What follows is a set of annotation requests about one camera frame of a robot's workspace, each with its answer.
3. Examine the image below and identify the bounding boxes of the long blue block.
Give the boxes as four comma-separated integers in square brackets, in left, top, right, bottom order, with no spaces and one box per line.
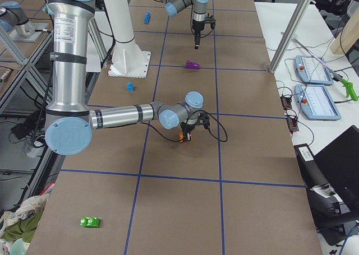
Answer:
[144,11,151,24]

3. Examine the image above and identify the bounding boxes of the black laptop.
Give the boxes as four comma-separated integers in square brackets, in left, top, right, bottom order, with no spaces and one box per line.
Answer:
[314,125,358,210]

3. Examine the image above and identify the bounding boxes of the teach pendant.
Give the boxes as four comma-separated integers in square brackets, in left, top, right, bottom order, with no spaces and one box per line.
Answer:
[294,84,342,121]
[294,55,334,86]

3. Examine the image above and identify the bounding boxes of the purple trapezoid block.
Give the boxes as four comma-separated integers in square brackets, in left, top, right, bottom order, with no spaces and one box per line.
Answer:
[185,60,200,69]

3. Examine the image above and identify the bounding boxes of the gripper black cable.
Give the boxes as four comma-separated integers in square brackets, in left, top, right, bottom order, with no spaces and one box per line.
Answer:
[148,110,228,142]

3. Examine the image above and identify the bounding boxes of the aluminium frame post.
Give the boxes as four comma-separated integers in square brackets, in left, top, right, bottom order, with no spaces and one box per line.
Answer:
[268,0,311,73]

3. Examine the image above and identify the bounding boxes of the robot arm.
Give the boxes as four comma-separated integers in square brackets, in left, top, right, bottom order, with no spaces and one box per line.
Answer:
[160,0,216,49]
[45,0,204,156]

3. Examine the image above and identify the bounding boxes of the reacher grabber tool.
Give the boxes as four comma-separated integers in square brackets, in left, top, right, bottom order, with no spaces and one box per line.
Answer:
[291,36,359,101]

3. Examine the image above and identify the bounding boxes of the green two-stud block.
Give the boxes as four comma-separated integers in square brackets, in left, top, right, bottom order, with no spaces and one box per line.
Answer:
[80,216,101,228]

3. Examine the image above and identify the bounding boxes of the small blue block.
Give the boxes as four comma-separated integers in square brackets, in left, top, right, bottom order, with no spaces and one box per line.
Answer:
[127,82,135,92]

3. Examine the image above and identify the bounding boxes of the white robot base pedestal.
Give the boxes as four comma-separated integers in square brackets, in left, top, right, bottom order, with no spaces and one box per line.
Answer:
[105,0,151,78]

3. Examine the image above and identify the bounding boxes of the far teach pendant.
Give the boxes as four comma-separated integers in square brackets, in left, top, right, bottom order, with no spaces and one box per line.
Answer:
[294,55,334,86]

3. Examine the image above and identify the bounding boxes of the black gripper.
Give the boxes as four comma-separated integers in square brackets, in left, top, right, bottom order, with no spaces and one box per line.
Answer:
[181,112,211,142]
[191,13,216,49]

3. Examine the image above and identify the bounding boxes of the near teach pendant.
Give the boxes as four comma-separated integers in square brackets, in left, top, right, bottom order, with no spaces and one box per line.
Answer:
[294,84,342,121]

